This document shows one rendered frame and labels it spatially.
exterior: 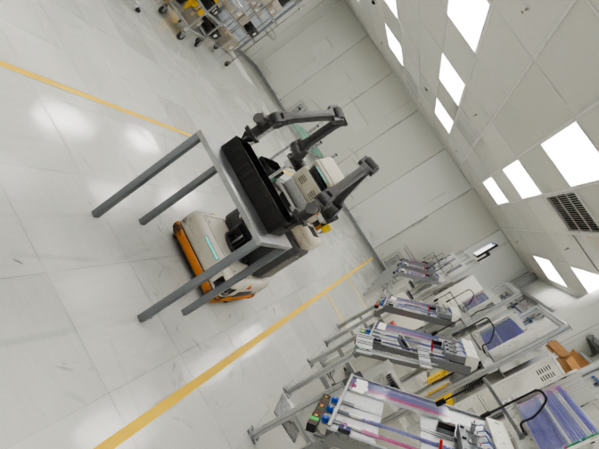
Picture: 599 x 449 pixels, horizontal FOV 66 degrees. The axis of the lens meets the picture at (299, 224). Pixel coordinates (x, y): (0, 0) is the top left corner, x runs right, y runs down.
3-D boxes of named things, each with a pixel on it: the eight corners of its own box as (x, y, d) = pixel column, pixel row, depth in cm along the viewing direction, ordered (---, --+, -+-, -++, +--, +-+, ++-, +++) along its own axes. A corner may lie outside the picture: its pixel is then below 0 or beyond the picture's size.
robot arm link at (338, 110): (354, 124, 274) (348, 110, 278) (341, 118, 264) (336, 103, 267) (299, 161, 298) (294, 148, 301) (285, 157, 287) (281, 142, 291)
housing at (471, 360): (463, 375, 312) (466, 355, 312) (456, 355, 360) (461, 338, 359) (474, 379, 310) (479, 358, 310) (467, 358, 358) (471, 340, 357)
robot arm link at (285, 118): (342, 125, 271) (336, 109, 274) (345, 118, 266) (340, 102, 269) (273, 131, 255) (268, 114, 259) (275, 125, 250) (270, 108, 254)
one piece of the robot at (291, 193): (266, 193, 311) (292, 175, 307) (286, 228, 304) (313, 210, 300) (257, 190, 296) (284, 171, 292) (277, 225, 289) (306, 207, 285)
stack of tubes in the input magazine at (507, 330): (488, 351, 310) (525, 331, 304) (479, 333, 359) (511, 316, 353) (499, 367, 308) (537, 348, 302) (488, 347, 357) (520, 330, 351)
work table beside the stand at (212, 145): (142, 220, 301) (238, 151, 283) (186, 315, 283) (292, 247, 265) (90, 211, 258) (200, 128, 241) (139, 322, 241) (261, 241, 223)
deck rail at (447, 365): (365, 348, 327) (366, 340, 327) (365, 347, 329) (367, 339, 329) (469, 376, 309) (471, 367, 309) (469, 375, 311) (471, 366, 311)
